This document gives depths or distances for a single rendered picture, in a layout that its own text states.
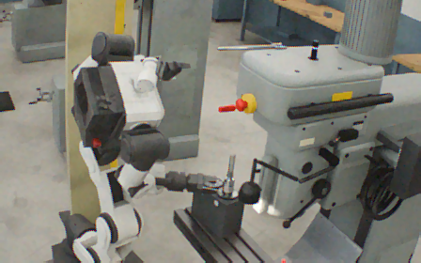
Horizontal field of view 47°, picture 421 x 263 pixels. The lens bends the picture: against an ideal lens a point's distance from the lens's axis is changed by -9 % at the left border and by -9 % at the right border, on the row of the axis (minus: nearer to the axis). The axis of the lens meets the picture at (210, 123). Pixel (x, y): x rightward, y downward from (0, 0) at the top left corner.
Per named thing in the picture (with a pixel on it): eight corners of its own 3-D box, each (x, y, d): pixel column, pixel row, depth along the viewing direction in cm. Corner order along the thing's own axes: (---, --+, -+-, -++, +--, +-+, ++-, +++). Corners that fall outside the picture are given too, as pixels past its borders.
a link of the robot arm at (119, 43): (91, 67, 194) (112, 48, 187) (85, 47, 197) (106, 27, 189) (114, 69, 203) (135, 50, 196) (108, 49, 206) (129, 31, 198)
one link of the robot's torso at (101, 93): (76, 174, 190) (101, 126, 164) (57, 99, 203) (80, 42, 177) (145, 166, 207) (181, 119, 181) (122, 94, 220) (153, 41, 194)
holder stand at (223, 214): (221, 239, 229) (226, 203, 221) (190, 214, 244) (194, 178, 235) (241, 229, 237) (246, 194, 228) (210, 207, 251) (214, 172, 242)
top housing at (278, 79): (274, 131, 149) (283, 79, 142) (227, 95, 169) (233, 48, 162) (381, 111, 172) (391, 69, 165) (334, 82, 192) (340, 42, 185)
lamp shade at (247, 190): (233, 198, 170) (235, 182, 167) (246, 190, 175) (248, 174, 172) (251, 207, 166) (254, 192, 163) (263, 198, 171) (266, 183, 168)
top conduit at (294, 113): (292, 122, 146) (295, 111, 145) (284, 116, 149) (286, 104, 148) (392, 104, 168) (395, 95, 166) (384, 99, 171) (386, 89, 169)
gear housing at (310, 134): (292, 155, 159) (299, 125, 154) (249, 120, 177) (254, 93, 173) (366, 137, 175) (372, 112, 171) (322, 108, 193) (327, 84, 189)
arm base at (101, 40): (90, 69, 192) (108, 60, 185) (86, 38, 194) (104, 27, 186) (119, 71, 204) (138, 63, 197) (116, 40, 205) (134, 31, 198)
